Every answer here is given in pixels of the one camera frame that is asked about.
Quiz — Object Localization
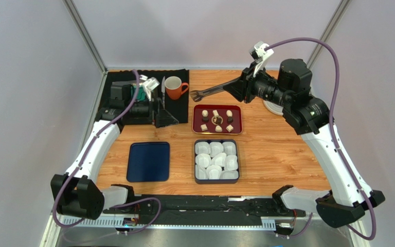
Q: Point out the white square chocolate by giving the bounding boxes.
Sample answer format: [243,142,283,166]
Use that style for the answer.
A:
[201,124,208,132]
[226,125,234,133]

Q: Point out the green square plate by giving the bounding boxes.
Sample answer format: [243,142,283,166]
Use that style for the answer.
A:
[136,85,156,102]

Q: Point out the black placemat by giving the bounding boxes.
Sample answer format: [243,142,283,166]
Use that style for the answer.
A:
[98,69,189,124]

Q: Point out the white round plate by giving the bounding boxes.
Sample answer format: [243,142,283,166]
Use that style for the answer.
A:
[263,101,283,116]

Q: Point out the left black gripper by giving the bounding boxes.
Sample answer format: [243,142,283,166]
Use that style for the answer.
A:
[124,92,177,128]

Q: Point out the orange mug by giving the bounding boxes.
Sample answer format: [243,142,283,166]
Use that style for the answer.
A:
[165,76,189,100]

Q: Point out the table knife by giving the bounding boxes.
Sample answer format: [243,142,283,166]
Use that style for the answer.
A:
[161,76,166,107]

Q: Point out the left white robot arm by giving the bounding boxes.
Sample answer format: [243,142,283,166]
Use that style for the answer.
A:
[50,80,178,227]

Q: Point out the navy box with paper cups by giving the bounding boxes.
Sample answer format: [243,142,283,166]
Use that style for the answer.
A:
[193,139,241,185]

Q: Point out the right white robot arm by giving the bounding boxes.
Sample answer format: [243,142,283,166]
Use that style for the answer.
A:
[222,59,385,228]

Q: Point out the metal serving tongs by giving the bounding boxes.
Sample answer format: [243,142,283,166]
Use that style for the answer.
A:
[189,83,227,102]

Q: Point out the dark leaf chocolate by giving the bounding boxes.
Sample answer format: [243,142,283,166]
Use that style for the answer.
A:
[227,117,234,124]

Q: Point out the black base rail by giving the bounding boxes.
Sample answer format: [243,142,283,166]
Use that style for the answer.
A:
[104,195,306,226]

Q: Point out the red lacquer tray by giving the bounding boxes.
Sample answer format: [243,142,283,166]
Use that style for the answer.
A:
[192,104,243,135]

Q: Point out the navy box lid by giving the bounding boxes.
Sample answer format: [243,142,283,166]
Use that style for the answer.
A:
[126,142,170,183]

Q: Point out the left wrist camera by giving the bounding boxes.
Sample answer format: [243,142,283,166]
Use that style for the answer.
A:
[139,75,160,101]

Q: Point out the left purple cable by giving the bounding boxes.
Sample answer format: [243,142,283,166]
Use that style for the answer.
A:
[51,69,162,235]

